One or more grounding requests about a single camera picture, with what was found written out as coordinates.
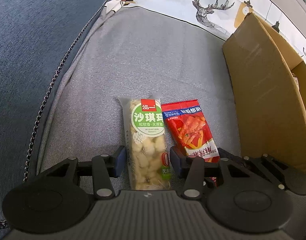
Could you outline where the brown cardboard box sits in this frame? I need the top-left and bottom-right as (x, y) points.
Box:
(222, 13), (306, 173)

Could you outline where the blue fabric sofa armrest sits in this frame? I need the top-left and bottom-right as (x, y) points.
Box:
(0, 0), (106, 239)

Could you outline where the pale rice-crisp snack pack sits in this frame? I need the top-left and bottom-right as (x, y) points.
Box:
(119, 97), (171, 191)

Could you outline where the small red spicy snack pack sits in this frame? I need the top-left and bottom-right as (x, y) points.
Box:
(162, 99), (220, 163)

